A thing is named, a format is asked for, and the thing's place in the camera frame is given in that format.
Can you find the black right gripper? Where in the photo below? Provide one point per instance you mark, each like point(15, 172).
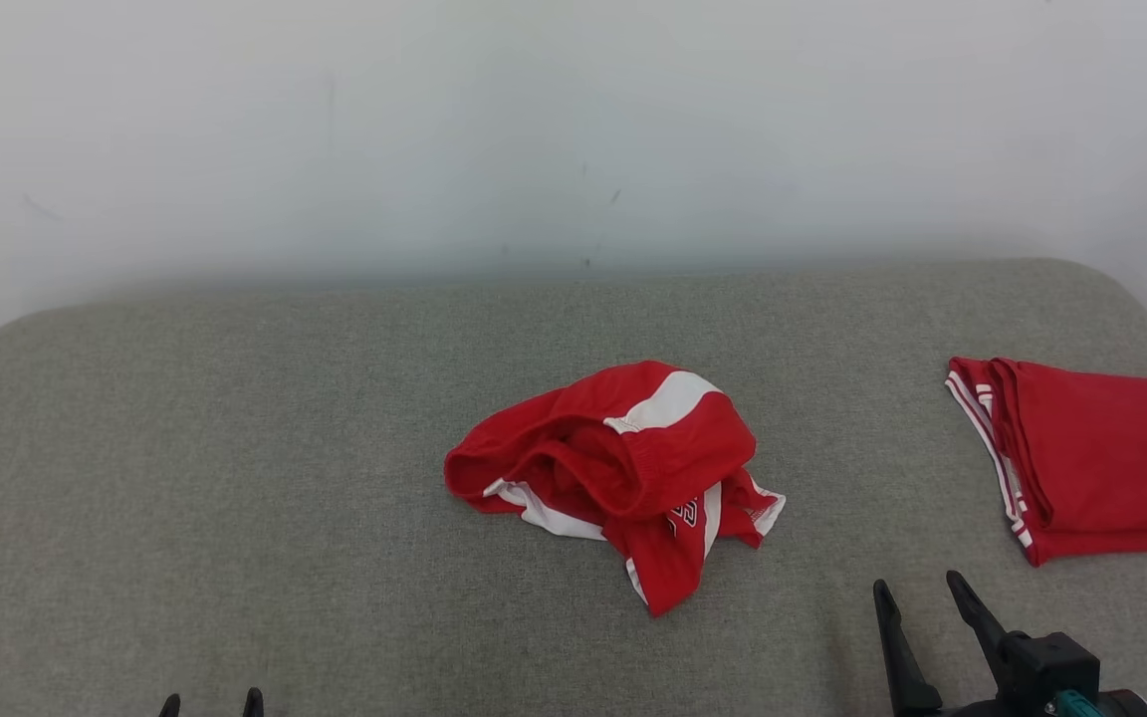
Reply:
point(1051, 677)

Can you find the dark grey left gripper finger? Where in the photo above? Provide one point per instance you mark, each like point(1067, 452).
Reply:
point(170, 707)
point(253, 703)

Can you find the red basketball jersey black number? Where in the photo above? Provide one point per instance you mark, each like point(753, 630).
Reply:
point(1091, 468)

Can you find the red white basketball shorts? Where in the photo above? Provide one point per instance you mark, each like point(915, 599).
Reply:
point(633, 448)

